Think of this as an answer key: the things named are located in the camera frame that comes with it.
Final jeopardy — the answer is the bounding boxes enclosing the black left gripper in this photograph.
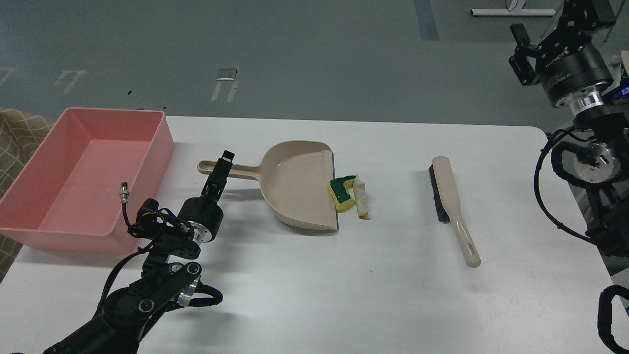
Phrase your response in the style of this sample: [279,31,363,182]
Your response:
[177,150,234,243]

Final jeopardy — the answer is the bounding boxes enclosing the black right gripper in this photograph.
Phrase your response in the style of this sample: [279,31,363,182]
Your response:
[509,0,616,108]

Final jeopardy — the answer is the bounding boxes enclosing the beige plastic dustpan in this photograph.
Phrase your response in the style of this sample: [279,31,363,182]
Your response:
[229,140,339,232]

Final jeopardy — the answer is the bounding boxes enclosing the yellow green sponge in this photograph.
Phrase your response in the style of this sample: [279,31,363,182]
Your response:
[327,175,357,212]

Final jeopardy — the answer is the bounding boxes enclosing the beige hand brush black bristles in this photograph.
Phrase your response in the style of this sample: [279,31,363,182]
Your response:
[428,155,482,268]

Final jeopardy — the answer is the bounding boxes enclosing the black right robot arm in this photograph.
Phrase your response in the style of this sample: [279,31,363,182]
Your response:
[509,0,628,256]

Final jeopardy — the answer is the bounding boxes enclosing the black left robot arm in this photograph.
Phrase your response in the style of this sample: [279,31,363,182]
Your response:
[46,151,234,354]

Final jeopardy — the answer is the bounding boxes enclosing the pink plastic bin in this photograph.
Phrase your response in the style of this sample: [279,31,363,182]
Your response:
[0,108,175,255]

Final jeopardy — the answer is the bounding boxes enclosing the white desk base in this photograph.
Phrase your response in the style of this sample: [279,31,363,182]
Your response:
[470,0,559,17]

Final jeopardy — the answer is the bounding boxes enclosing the beige checkered cloth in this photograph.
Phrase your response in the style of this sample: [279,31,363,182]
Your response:
[0,107,56,283]

